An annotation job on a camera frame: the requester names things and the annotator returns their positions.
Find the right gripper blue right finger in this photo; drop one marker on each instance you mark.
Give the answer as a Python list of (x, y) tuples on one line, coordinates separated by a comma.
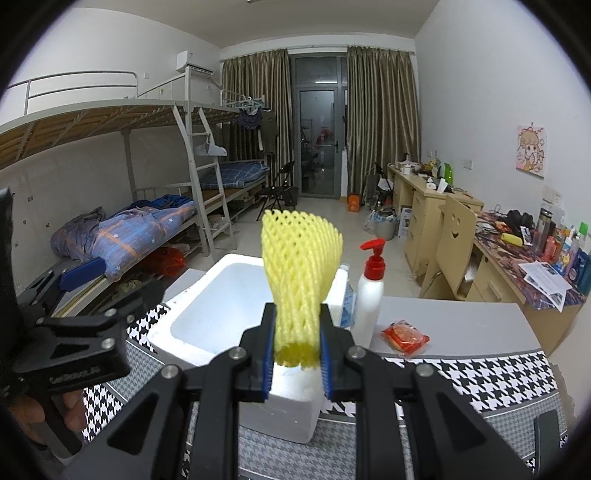
[(326, 350)]

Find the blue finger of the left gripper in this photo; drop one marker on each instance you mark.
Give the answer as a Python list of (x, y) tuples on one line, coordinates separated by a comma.
[(76, 277), (140, 300)]

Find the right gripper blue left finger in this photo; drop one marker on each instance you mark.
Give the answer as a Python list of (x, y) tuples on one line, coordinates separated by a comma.
[(267, 339)]

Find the yellow foam fruit net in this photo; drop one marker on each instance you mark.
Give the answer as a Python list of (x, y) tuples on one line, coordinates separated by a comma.
[(301, 254)]

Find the person left hand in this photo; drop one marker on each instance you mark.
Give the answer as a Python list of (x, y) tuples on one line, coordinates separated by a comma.
[(27, 412)]

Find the white pump bottle red top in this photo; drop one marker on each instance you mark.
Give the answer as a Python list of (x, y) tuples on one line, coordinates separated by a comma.
[(369, 293)]

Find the blue plaid quilt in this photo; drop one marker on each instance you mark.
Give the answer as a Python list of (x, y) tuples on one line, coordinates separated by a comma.
[(122, 240)]

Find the white styrofoam box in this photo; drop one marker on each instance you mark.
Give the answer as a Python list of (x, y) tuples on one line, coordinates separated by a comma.
[(224, 309)]

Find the red snack packet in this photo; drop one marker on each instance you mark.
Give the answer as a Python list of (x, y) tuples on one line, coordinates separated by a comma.
[(405, 338)]

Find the black folding chair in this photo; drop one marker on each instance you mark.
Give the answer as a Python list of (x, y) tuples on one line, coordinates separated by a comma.
[(281, 192)]

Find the wooden desk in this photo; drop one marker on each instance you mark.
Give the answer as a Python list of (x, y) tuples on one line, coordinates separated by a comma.
[(494, 267)]

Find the wooden smiley chair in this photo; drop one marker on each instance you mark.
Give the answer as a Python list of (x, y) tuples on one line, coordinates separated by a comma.
[(446, 274)]

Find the metal bunk bed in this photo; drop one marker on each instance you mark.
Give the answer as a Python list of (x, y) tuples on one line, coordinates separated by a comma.
[(119, 154)]

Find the houndstooth table cloth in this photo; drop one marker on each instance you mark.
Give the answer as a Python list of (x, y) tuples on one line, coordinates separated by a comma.
[(410, 422)]

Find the right brown curtain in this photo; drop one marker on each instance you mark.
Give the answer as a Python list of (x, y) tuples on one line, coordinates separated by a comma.
[(383, 119)]

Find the brown curtain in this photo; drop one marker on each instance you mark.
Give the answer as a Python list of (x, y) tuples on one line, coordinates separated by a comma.
[(264, 132), (383, 119)]

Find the white papers on desk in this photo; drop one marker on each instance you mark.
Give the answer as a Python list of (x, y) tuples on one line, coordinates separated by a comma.
[(545, 279)]

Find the black smartphone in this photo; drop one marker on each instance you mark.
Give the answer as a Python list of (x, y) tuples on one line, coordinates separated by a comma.
[(547, 440)]

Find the glass balcony door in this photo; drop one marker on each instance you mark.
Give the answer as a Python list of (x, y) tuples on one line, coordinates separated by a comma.
[(319, 83)]

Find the white air conditioner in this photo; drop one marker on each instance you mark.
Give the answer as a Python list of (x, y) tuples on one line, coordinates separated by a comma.
[(185, 60)]

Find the left brown curtain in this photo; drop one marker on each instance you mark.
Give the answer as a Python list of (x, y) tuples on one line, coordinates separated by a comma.
[(264, 132)]

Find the anime wall poster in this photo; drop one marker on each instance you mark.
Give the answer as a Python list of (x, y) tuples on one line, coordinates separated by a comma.
[(531, 150)]

